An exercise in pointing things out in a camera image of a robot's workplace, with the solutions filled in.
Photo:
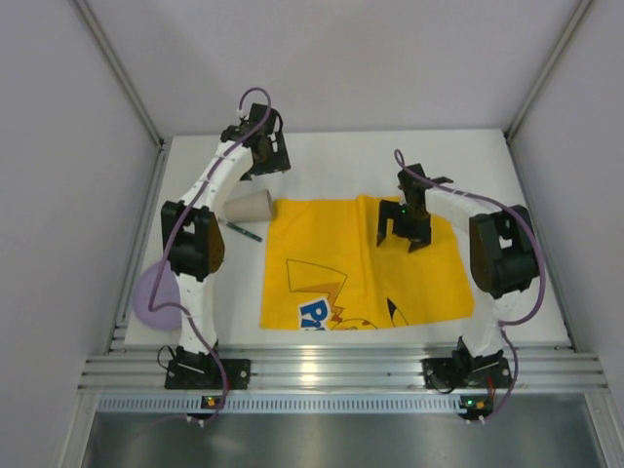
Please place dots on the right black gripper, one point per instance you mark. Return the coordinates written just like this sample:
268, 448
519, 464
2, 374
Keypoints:
405, 227

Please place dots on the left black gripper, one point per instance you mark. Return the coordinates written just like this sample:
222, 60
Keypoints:
275, 152

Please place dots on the beige paper cup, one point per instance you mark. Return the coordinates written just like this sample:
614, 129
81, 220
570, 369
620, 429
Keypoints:
254, 207

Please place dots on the green handled metal spoon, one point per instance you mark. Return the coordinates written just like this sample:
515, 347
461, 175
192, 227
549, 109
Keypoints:
242, 231

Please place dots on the yellow Pikachu placemat cloth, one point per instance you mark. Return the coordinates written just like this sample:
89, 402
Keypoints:
325, 271

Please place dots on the purple plastic plate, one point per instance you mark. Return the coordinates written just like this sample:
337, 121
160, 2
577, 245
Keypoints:
149, 298

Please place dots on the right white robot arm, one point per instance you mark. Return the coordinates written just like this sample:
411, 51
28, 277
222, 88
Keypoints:
505, 261

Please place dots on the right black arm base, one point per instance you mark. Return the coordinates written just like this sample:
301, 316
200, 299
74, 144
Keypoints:
468, 373

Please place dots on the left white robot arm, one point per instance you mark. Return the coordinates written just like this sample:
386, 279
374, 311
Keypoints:
193, 244

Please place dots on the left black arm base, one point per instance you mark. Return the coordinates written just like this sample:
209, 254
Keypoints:
199, 371

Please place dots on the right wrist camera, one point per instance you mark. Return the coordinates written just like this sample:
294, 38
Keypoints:
414, 176

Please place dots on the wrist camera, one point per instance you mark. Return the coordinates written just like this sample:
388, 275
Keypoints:
414, 176
253, 115

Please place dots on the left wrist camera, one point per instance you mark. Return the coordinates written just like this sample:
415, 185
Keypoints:
253, 115

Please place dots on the aluminium mounting rail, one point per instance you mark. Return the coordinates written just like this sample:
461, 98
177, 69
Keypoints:
384, 360

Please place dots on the perforated cable duct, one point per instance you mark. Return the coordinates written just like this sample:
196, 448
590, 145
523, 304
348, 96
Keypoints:
292, 403

